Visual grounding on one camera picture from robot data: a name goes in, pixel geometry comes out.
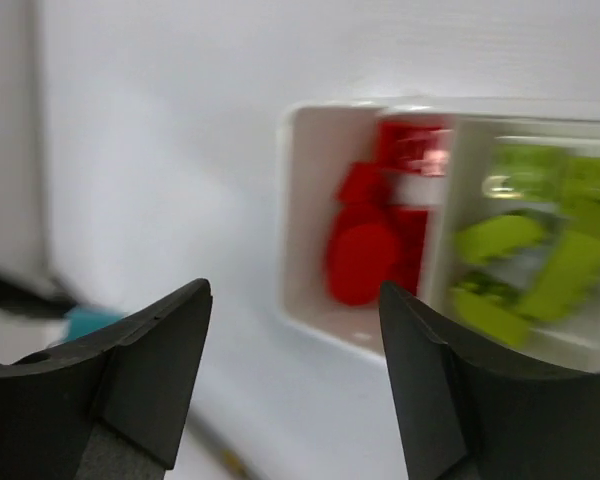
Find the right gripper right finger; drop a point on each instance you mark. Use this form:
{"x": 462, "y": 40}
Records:
{"x": 469, "y": 408}

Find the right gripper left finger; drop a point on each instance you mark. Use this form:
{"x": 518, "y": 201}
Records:
{"x": 111, "y": 404}

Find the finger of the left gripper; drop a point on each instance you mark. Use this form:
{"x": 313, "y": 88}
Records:
{"x": 20, "y": 298}

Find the green long lego brick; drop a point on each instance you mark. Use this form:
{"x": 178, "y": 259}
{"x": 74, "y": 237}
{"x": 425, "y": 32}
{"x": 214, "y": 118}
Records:
{"x": 571, "y": 271}

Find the white divided sorting tray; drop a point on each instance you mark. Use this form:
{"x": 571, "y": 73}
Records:
{"x": 317, "y": 142}

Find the long red lego brick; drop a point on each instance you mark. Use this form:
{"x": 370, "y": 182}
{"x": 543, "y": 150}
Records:
{"x": 410, "y": 226}

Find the red flower oval lego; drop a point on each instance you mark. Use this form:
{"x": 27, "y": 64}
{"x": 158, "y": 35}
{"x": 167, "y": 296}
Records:
{"x": 361, "y": 249}

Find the small red lego brick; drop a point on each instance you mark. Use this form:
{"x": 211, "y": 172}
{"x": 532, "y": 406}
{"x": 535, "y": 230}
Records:
{"x": 364, "y": 182}

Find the red top lego brick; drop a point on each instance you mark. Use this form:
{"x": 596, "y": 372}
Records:
{"x": 412, "y": 148}

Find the small green lego brick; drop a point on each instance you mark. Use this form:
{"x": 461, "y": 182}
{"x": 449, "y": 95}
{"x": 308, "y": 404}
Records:
{"x": 490, "y": 319}

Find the green square lego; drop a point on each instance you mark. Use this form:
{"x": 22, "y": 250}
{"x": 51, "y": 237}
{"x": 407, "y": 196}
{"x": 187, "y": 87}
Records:
{"x": 580, "y": 195}
{"x": 498, "y": 237}

